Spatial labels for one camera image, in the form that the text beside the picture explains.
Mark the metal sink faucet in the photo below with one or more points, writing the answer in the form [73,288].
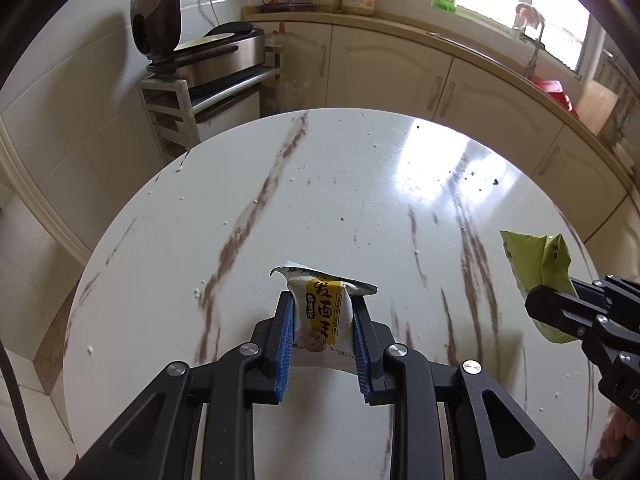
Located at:
[536,50]

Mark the wooden cutting board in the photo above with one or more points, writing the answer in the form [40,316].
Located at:
[595,107]

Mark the black steel electric baking pan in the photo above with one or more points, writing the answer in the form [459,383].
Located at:
[220,55]

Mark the red plastic basin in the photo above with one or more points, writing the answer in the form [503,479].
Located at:
[552,92]

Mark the white metal shelf rack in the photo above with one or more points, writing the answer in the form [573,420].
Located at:
[170,110]

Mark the light green snack wrapper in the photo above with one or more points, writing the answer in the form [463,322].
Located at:
[537,265]

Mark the white yellow snack packet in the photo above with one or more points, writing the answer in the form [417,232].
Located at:
[322,310]

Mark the person's right hand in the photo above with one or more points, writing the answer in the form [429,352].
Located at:
[617,435]

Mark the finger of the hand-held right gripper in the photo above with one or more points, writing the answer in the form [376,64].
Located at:
[550,305]
[620,292]

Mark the cream kitchen base cabinets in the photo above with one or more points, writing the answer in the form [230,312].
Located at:
[390,70]

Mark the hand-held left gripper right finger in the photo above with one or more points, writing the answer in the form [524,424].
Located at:
[361,355]

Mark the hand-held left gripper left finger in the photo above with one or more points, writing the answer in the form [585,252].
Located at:
[282,355]

